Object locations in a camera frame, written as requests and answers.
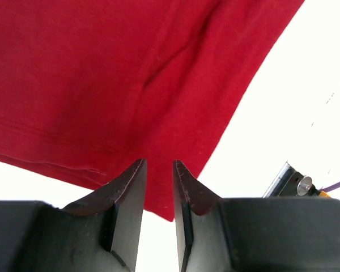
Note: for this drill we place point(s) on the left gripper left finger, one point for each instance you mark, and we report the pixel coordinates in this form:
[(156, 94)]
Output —
[(99, 232)]

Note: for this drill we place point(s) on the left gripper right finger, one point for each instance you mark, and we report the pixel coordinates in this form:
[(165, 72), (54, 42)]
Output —
[(253, 234)]

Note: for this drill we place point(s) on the dark red t-shirt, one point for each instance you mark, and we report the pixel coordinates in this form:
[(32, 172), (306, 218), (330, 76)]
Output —
[(88, 87)]

